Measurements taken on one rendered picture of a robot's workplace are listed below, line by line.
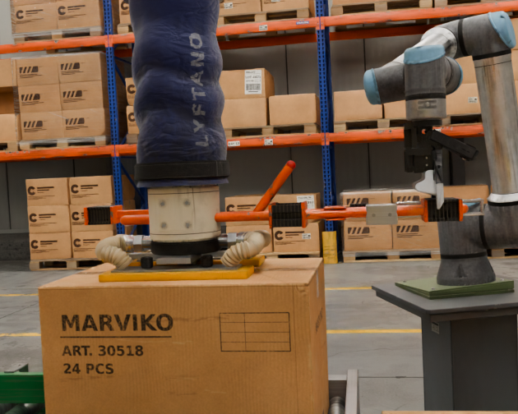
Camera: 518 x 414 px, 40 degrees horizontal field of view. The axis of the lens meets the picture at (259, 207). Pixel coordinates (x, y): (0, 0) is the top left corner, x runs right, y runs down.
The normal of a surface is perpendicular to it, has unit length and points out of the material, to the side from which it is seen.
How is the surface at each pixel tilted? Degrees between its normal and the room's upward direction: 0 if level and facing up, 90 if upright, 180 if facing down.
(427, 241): 90
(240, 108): 87
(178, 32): 78
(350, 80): 90
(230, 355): 90
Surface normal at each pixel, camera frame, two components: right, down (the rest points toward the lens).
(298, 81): -0.17, 0.06
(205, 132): 0.66, -0.26
